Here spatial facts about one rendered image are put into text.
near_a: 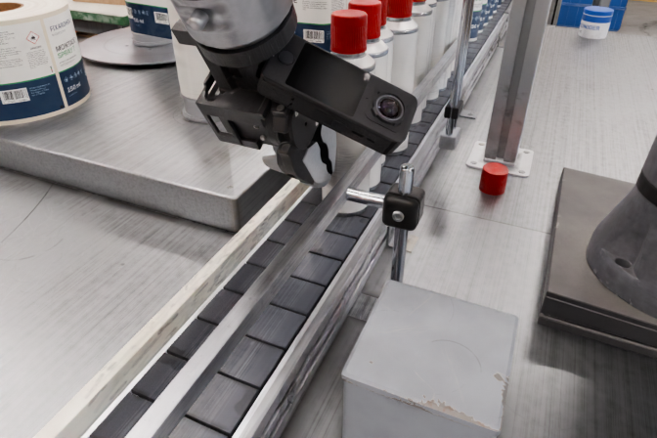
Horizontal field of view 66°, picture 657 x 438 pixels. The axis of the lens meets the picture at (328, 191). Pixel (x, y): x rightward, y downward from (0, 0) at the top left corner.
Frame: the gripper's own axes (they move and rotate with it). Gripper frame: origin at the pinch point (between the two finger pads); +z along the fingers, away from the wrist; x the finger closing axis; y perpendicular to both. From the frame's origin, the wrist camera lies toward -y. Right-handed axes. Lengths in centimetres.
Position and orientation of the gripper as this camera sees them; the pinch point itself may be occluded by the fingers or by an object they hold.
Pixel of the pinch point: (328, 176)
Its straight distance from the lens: 50.3
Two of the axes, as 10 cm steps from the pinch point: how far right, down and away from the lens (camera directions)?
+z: 2.0, 5.0, 8.4
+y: -9.1, -2.2, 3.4
